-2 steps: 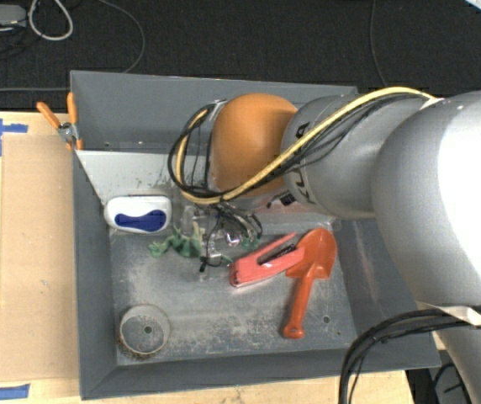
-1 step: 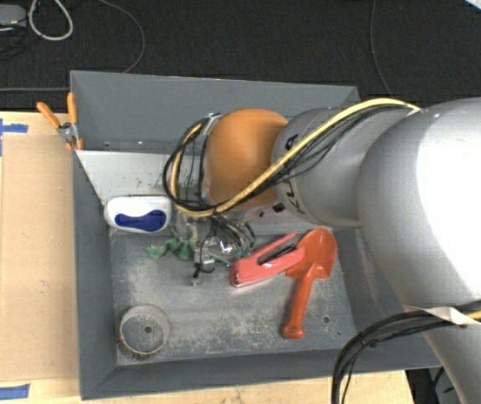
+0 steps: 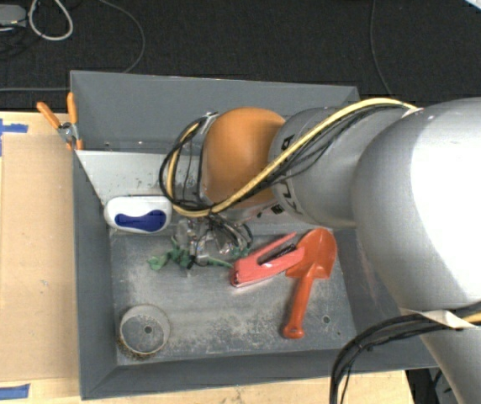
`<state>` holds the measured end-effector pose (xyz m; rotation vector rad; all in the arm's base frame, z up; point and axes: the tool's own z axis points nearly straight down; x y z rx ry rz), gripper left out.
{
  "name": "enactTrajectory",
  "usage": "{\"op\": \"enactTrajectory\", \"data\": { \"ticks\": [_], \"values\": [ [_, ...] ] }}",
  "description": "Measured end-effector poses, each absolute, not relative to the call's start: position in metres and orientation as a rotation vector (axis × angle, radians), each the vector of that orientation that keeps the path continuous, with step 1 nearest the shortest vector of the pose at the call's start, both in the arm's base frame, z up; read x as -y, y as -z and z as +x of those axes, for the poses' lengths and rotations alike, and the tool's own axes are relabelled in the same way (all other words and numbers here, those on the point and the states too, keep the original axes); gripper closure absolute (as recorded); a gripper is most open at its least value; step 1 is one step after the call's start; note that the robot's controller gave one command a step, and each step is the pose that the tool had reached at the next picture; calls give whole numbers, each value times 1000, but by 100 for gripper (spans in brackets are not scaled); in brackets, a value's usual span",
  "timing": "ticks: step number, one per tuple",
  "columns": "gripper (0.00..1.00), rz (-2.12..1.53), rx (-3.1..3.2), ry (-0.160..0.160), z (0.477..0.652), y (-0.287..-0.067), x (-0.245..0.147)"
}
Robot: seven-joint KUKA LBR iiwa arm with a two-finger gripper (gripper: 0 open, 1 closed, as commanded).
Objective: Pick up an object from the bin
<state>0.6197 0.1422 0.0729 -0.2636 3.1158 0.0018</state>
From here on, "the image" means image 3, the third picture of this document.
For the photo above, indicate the green leafy toy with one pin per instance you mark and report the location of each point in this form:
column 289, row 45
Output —
column 158, row 262

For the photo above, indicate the pink stapler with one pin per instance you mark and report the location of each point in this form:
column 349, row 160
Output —
column 249, row 269

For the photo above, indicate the grey metal bin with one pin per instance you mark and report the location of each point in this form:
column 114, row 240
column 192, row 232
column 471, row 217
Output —
column 207, row 309

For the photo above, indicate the white and blue plastic case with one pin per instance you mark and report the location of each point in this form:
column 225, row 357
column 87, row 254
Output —
column 139, row 208

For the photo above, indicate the orange toy shovel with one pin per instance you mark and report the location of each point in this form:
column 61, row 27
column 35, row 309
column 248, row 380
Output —
column 314, row 255

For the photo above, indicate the brown cardboard board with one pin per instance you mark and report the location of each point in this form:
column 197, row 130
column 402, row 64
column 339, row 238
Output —
column 34, row 246

